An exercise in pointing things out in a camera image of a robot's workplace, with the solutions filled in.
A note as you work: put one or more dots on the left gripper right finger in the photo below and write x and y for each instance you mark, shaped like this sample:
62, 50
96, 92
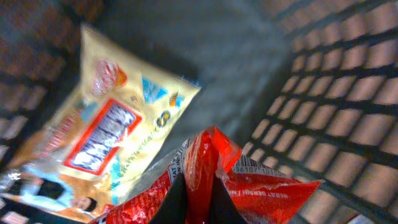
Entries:
222, 208

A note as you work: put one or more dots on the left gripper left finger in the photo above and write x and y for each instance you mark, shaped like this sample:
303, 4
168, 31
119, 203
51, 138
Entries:
174, 206

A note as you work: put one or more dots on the red candy bag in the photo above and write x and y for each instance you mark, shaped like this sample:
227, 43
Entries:
259, 193

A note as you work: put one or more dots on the yellow snack bag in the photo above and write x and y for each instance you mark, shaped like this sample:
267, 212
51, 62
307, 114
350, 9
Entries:
89, 155

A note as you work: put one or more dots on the dark grey plastic basket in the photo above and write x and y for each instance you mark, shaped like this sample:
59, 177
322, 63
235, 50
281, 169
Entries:
309, 87

